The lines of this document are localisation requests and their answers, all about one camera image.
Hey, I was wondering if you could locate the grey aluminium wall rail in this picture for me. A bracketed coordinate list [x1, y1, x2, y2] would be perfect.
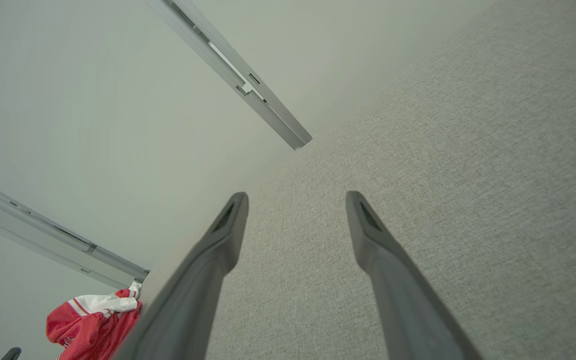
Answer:
[0, 174, 150, 290]

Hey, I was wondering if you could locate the grey aluminium wall post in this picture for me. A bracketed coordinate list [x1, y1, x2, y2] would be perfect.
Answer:
[143, 0, 313, 151]

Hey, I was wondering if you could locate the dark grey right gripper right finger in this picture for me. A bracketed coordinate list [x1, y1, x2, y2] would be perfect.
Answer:
[345, 190, 484, 360]

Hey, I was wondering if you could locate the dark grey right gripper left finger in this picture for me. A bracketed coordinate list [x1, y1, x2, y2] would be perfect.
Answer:
[113, 191, 249, 360]

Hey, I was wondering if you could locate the grey fabric sofa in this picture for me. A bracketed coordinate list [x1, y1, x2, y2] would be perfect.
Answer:
[138, 0, 576, 360]

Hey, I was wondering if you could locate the red white basketball jersey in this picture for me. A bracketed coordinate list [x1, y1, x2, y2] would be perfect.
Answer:
[46, 281, 143, 360]

